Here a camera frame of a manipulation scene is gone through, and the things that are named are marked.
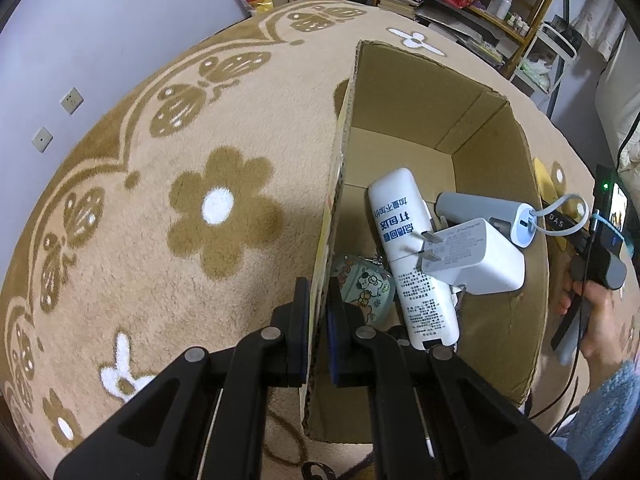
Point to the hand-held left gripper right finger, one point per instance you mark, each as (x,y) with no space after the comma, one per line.
(334,360)

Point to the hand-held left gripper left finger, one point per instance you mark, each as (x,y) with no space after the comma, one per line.
(299,340)

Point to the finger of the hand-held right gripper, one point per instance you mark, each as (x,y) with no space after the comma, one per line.
(565,224)
(567,337)

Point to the white wall charger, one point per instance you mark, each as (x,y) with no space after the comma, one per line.
(490,260)

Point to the light blue power bank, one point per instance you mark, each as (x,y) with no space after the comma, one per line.
(475,207)

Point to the white bottle blue label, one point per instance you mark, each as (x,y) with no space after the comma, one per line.
(400,200)

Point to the cardboard box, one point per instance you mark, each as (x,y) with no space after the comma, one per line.
(400,110)

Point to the person's right forearm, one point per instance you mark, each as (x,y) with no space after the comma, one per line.
(600,420)

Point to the person's right hand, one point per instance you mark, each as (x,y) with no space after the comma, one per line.
(600,320)

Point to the yellow oval board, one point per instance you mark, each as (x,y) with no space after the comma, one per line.
(545,180)

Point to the dark long pole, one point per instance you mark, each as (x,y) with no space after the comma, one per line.
(554,85)

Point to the beige flower printed blanket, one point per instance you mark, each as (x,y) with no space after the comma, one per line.
(175,260)

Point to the white rolling cart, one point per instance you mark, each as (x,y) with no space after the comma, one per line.
(560,45)

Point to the wooden shelf unit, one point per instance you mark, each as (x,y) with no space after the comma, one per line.
(530,20)

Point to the wide pile of books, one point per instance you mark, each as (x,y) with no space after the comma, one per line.
(460,35)

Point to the cream curtain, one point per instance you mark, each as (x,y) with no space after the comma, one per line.
(597,10)

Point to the group of cosmetic bottles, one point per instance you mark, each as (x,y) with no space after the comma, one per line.
(500,5)

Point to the tall stack of books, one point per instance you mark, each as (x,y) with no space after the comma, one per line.
(397,0)

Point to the white wall socket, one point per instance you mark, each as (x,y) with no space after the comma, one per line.
(71,101)

